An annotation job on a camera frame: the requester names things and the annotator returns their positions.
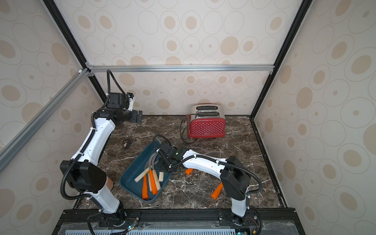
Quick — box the orange handle sickle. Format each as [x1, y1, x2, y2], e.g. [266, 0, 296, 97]
[211, 183, 223, 200]
[184, 151, 227, 176]
[142, 175, 149, 200]
[149, 170, 158, 195]

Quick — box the wooden handle sickle labelled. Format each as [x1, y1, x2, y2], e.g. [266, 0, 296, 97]
[159, 171, 164, 182]

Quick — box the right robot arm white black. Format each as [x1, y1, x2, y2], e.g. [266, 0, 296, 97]
[153, 134, 263, 226]

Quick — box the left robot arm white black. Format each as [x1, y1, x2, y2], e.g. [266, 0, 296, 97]
[60, 70, 143, 218]

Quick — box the teal rectangular storage tray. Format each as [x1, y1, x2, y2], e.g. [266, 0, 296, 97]
[119, 143, 171, 203]

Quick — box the red polka dot toaster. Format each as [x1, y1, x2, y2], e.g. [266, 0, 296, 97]
[187, 103, 226, 139]

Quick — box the pink plastic cup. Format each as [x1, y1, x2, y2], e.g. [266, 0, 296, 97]
[106, 177, 114, 191]

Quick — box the left diagonal aluminium bar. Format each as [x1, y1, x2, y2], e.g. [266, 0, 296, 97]
[1, 68, 89, 171]

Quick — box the horizontal aluminium bar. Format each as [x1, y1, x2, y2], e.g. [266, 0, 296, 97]
[88, 64, 275, 72]

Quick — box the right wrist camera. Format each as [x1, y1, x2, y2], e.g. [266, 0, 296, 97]
[159, 142, 185, 162]

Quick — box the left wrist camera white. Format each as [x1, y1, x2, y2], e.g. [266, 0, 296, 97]
[125, 93, 134, 111]

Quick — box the black toaster power cord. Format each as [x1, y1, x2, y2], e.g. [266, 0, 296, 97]
[180, 114, 194, 142]

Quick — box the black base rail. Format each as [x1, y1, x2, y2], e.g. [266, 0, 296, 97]
[53, 208, 305, 235]

